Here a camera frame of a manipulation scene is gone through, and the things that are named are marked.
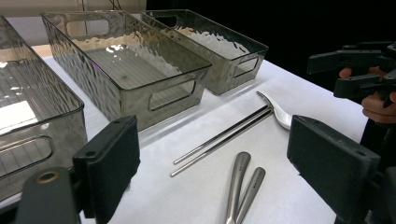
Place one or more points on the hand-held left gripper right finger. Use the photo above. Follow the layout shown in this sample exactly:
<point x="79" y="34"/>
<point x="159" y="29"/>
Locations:
<point x="330" y="161"/>

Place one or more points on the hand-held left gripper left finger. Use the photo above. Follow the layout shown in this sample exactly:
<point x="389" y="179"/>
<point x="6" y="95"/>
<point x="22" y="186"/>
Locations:
<point x="107" y="161"/>

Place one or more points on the white ceramic spoon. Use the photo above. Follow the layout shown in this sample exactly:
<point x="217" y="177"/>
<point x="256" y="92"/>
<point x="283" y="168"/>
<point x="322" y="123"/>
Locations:
<point x="283" y="118"/>

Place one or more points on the metal fork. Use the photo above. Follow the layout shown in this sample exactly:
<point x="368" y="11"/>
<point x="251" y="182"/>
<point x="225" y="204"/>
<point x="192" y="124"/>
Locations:
<point x="255" y="180"/>

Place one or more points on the smoky clear plastic bin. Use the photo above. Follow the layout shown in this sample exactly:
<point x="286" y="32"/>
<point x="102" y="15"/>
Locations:
<point x="130" y="68"/>
<point x="28" y="93"/>
<point x="218" y="46"/>

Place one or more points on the metal chopstick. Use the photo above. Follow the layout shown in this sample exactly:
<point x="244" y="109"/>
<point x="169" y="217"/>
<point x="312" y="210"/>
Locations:
<point x="218" y="146"/>
<point x="218" y="136"/>

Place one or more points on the white table sheet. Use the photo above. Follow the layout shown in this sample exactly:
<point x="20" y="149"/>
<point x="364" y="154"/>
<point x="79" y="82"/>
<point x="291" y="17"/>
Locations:
<point x="280" y="193"/>

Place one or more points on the black curtain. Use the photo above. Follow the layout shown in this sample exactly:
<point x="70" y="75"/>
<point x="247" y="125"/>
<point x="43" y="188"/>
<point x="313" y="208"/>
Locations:
<point x="280" y="25"/>

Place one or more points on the light wooden desk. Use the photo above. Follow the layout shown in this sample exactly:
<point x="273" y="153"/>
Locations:
<point x="31" y="7"/>

